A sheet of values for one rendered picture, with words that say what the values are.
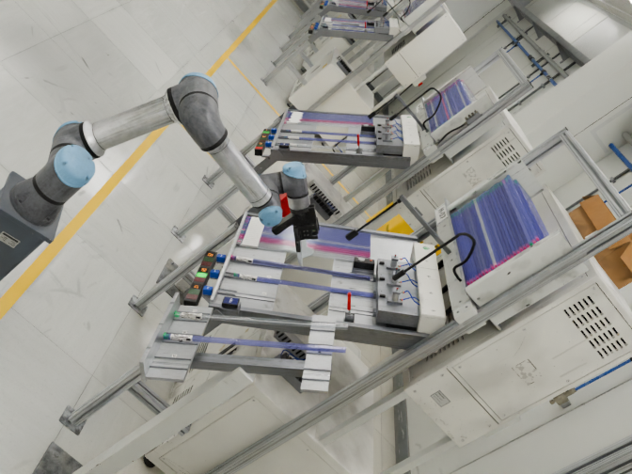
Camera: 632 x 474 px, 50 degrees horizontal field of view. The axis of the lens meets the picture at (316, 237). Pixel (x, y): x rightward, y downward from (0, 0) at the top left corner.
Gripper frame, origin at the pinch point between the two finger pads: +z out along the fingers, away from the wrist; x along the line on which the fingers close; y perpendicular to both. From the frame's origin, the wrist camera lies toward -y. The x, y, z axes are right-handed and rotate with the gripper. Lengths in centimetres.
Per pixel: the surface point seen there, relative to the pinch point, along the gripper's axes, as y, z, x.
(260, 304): -11.5, 2.3, -25.4
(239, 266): -22.2, -0.4, -3.9
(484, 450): 71, 169, 72
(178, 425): -34, 19, -63
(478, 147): 77, 7, 113
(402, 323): 33.9, 11.6, -28.1
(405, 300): 35.4, 8.3, -20.1
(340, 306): 13.8, 8.9, -19.8
